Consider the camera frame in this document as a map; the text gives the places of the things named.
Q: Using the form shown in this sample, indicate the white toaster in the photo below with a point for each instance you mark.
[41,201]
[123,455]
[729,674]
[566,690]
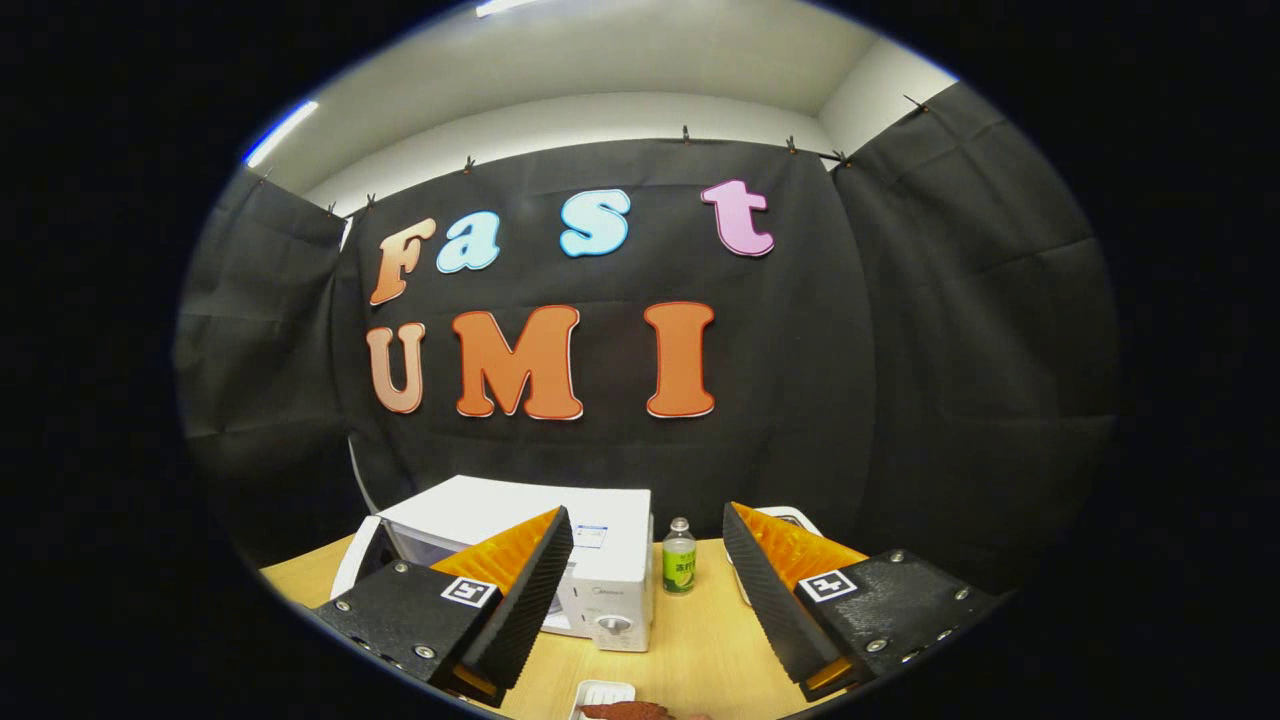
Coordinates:
[795,518]

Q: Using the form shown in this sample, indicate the row of black cloth clips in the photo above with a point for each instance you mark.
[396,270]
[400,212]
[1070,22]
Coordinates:
[685,133]

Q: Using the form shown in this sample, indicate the green label plastic bottle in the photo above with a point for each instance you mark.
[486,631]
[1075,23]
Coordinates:
[679,570]

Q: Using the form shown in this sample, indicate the reddish brown food piece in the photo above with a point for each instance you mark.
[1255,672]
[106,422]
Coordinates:
[625,712]

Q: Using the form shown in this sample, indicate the white microwave oven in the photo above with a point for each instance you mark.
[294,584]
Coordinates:
[480,505]

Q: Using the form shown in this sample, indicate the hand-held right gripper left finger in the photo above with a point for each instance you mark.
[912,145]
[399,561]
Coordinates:
[535,600]

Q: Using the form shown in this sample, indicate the ceiling light panel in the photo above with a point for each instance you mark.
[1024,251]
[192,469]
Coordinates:
[505,6]

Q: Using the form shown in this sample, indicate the white rectangular tray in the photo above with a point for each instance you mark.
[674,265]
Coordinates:
[600,692]

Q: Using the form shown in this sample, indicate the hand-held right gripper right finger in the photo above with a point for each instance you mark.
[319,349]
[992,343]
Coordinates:
[765,600]

